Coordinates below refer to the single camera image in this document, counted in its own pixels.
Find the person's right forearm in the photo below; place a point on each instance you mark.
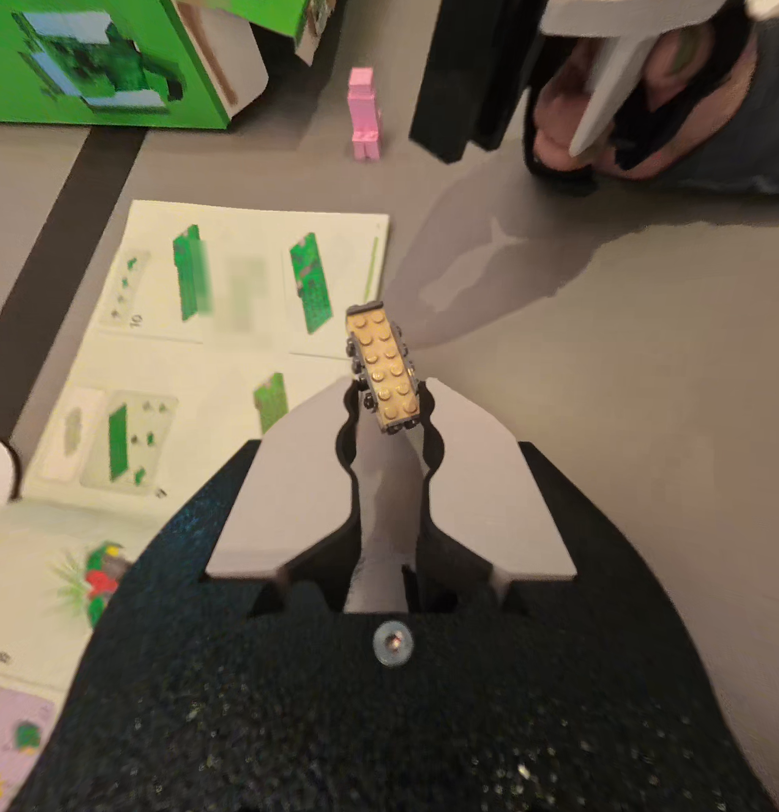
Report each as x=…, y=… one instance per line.
x=750, y=139

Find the green cardboard toy box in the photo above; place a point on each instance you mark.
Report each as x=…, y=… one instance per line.
x=110, y=70

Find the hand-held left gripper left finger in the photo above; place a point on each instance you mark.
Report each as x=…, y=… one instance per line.
x=281, y=495

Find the brick building instruction booklet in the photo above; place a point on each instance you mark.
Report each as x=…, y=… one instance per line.
x=193, y=393

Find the tan and black brick piece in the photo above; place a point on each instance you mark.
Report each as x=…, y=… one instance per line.
x=383, y=368

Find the pink brick pig figure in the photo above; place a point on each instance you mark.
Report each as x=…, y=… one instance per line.
x=365, y=114

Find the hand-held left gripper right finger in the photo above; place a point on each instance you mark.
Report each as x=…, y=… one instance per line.
x=497, y=495

